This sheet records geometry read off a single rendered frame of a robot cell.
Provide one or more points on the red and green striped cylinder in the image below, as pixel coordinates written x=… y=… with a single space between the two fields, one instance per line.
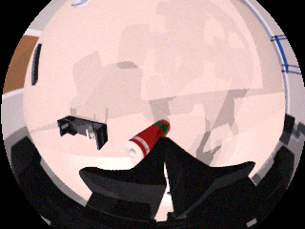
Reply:
x=140 y=145

